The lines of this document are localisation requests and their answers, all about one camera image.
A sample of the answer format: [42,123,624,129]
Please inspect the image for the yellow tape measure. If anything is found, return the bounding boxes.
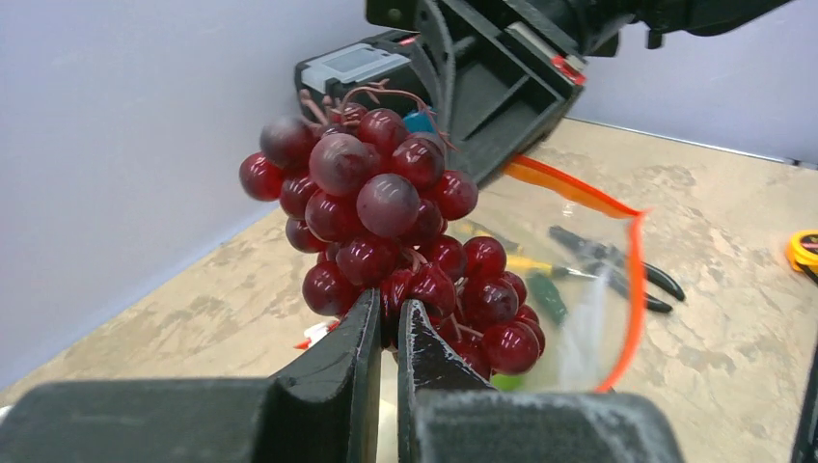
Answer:
[784,230,818,284]

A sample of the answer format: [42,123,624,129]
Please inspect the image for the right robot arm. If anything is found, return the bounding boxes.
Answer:
[366,1,777,184]

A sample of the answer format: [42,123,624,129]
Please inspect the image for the clear zip bag orange zipper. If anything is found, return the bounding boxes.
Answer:
[456,155,646,392]

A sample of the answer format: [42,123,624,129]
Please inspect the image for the red grape bunch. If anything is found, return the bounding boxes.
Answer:
[238,81,546,379]

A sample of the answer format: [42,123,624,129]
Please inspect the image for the black pliers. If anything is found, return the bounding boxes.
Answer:
[549,226,686,302]

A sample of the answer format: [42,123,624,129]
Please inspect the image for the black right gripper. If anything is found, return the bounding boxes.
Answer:
[365,1,636,184]

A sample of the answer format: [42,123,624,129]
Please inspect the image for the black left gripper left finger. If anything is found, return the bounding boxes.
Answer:
[253,289,382,462]

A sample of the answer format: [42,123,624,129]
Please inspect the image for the yellow handled tool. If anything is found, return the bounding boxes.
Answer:
[450,219,596,280]

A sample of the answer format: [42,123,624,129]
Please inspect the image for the green handled screwdriver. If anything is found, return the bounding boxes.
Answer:
[526,272,567,326]

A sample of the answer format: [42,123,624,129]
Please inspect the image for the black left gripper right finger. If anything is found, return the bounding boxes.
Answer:
[397,299,495,462]

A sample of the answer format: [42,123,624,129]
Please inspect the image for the green cabbage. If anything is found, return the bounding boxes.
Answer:
[490,373,526,392]

